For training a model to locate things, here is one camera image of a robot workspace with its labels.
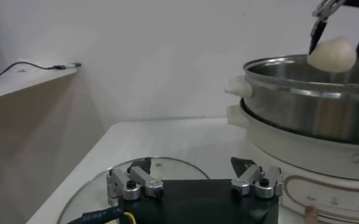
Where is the white steamed baozi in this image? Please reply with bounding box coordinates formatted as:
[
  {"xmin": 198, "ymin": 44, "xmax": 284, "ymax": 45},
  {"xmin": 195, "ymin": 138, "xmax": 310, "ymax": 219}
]
[{"xmin": 306, "ymin": 36, "xmax": 358, "ymax": 73}]

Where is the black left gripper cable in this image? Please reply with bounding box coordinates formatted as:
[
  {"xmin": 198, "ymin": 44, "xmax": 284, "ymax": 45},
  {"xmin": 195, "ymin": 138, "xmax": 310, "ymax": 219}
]
[{"xmin": 66, "ymin": 206, "xmax": 137, "ymax": 224}]

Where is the white side table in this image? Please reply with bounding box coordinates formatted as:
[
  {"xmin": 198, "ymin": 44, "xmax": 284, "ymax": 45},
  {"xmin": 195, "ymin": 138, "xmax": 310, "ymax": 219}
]
[{"xmin": 0, "ymin": 62, "xmax": 79, "ymax": 103}]

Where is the stainless steel steamer basket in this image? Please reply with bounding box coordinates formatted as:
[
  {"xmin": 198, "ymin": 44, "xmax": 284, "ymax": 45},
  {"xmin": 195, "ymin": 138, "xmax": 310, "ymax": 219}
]
[{"xmin": 224, "ymin": 54, "xmax": 359, "ymax": 146}]

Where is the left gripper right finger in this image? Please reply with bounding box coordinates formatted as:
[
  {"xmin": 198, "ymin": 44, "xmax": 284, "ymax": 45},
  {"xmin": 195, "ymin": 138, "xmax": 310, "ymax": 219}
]
[{"xmin": 230, "ymin": 156, "xmax": 284, "ymax": 199}]

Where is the black cable with connectors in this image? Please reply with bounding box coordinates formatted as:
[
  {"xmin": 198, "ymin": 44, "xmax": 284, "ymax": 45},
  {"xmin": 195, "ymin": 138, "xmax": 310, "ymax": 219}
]
[{"xmin": 0, "ymin": 61, "xmax": 82, "ymax": 82}]

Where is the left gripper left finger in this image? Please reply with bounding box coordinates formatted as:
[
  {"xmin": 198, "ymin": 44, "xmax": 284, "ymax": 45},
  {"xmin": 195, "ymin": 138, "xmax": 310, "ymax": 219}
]
[{"xmin": 106, "ymin": 157, "xmax": 165, "ymax": 201}]

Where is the white electric cooker pot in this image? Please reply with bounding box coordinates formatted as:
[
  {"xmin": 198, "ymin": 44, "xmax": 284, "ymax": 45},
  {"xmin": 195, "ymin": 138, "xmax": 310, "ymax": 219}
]
[{"xmin": 227, "ymin": 105, "xmax": 359, "ymax": 224}]

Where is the glass lid with cream handle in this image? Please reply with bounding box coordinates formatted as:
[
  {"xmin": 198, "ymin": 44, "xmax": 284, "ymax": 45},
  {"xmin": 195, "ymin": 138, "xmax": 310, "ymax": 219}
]
[{"xmin": 57, "ymin": 156, "xmax": 210, "ymax": 224}]

